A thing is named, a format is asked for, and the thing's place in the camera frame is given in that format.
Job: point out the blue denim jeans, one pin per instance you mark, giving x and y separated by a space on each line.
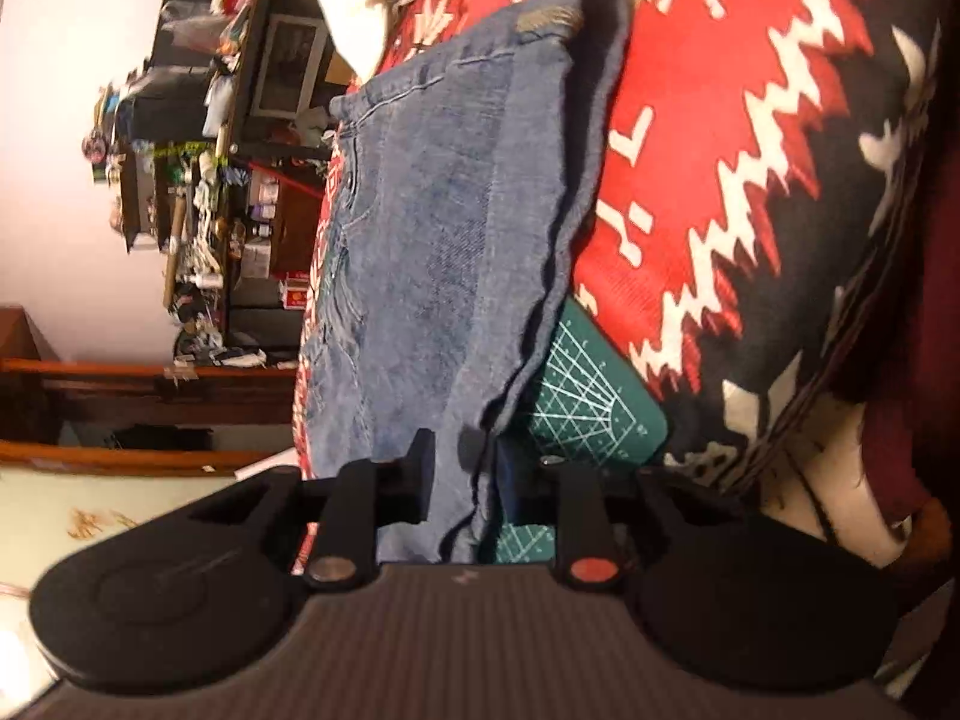
468 172

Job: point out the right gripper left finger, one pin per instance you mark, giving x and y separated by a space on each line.
351 508

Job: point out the red patterned blanket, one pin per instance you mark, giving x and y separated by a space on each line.
759 158

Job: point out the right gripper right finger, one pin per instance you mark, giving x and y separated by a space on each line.
567 497

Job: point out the green cutting mat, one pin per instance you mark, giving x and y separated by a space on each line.
585 405

